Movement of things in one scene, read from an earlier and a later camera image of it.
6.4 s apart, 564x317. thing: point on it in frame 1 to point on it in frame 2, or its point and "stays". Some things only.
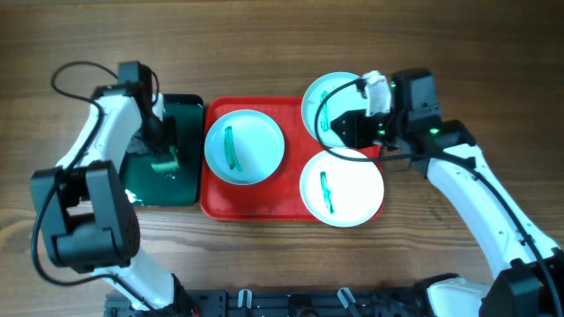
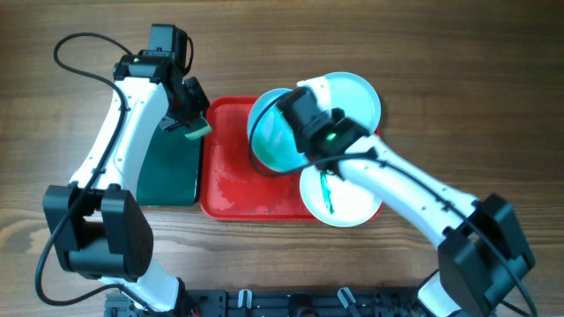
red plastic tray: x=278 y=197 stays
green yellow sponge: x=167 y=165 to x=200 y=129
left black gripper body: x=159 y=136 to x=187 y=106
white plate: x=244 y=147 to x=269 y=136
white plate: x=341 y=192 stays
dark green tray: x=174 y=187 stays
